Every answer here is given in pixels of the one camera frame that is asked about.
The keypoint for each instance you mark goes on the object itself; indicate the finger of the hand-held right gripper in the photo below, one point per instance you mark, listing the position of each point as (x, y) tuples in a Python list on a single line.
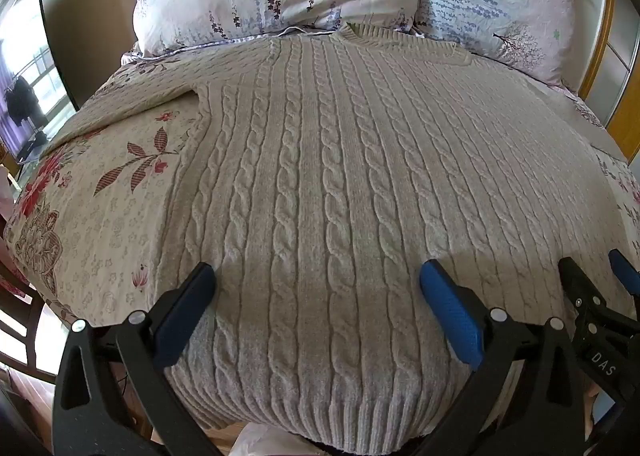
[(575, 281), (626, 272)]

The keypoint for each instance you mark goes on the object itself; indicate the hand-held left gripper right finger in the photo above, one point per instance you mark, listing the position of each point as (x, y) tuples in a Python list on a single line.
[(450, 313)]

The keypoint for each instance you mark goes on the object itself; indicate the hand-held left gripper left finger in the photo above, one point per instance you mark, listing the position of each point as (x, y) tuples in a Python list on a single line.
[(184, 316)]

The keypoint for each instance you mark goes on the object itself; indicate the floral quilted bedspread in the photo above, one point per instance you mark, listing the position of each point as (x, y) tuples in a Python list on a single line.
[(100, 221)]

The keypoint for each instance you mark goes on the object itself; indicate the dark wooden chair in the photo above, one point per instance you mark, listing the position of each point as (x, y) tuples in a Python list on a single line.
[(27, 321)]

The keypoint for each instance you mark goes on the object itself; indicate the wooden headboard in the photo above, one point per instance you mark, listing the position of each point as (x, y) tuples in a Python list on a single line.
[(602, 55)]

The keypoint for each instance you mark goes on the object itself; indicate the dark framed screen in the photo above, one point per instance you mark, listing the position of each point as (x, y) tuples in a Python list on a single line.
[(30, 85)]

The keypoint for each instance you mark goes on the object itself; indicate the lavender tree print pillow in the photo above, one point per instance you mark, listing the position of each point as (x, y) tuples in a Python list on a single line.
[(500, 0)]

